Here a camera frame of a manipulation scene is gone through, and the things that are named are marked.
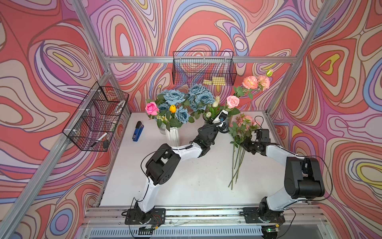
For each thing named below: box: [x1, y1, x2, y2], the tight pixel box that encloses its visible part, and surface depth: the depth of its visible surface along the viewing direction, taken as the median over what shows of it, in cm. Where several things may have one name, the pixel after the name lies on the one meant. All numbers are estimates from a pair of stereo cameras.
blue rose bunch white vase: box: [145, 89, 195, 144], surface depth 71 cm
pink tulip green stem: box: [228, 113, 253, 187], surface depth 103 cm
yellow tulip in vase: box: [169, 104, 177, 114], surface depth 70 cm
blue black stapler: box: [132, 120, 145, 142], surface depth 107 cm
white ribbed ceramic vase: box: [165, 126, 180, 148], surface depth 88 cm
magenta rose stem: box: [145, 101, 160, 120], surface depth 60 cm
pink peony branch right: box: [233, 69, 274, 100], surface depth 70 cm
